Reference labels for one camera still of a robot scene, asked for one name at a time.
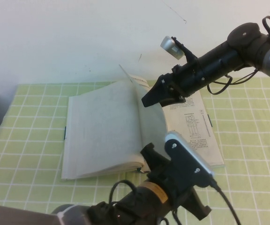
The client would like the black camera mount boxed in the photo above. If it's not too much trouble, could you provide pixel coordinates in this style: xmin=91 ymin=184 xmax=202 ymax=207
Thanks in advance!
xmin=164 ymin=138 xmax=212 ymax=188
xmin=171 ymin=36 xmax=199 ymax=68

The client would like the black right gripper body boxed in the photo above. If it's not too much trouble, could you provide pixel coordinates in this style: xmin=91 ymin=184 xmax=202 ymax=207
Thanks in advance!
xmin=158 ymin=61 xmax=207 ymax=98

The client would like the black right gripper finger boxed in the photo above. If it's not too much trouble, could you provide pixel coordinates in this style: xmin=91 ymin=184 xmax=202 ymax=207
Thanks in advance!
xmin=141 ymin=78 xmax=171 ymax=108
xmin=160 ymin=95 xmax=187 ymax=107

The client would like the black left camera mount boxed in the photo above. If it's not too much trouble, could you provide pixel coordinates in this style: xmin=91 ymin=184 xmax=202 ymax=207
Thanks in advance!
xmin=164 ymin=138 xmax=212 ymax=188

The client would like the black strap loop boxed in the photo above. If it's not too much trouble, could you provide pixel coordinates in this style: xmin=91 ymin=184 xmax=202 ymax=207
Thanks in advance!
xmin=108 ymin=180 xmax=141 ymax=211

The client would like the thin black cable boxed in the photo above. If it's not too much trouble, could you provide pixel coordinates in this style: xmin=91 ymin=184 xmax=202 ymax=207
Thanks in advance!
xmin=206 ymin=70 xmax=257 ymax=96

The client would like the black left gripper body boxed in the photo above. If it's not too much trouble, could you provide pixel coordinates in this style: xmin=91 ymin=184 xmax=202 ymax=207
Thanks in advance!
xmin=149 ymin=161 xmax=189 ymax=207

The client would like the white-paged book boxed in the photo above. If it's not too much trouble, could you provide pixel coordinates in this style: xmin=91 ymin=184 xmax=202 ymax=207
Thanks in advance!
xmin=61 ymin=64 xmax=226 ymax=180

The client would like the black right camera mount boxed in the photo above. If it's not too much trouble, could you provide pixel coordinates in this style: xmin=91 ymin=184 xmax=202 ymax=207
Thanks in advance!
xmin=171 ymin=36 xmax=199 ymax=68

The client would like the green white-checked tablecloth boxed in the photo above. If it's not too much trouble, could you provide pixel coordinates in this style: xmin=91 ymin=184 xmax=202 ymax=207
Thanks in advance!
xmin=0 ymin=77 xmax=270 ymax=225

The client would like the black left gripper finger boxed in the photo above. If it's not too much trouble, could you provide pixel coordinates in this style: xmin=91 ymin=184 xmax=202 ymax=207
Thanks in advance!
xmin=141 ymin=142 xmax=171 ymax=174
xmin=181 ymin=187 xmax=212 ymax=221

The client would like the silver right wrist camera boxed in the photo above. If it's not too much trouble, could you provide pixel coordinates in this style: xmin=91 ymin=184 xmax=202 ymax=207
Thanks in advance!
xmin=160 ymin=36 xmax=185 ymax=60

